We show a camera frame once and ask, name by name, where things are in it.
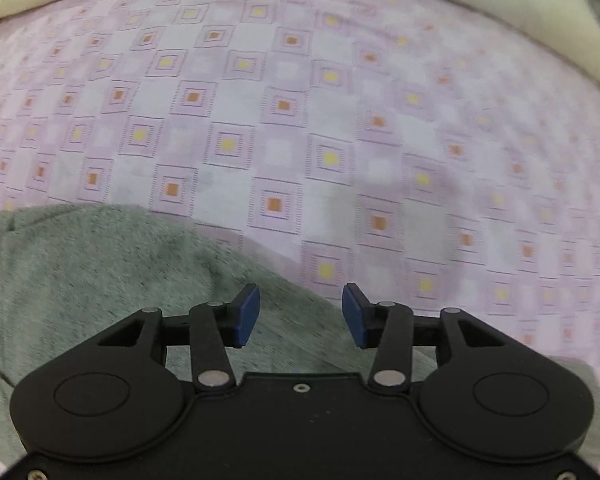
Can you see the pink checked bedsheet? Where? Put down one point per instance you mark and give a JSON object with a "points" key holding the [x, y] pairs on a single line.
{"points": [[290, 110]]}

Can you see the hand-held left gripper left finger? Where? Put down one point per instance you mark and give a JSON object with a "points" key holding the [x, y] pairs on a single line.
{"points": [[245, 312]]}

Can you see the grey pants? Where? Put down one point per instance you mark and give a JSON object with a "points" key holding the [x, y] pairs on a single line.
{"points": [[80, 285]]}

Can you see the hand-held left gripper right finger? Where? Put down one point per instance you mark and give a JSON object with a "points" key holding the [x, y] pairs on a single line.
{"points": [[354, 316]]}

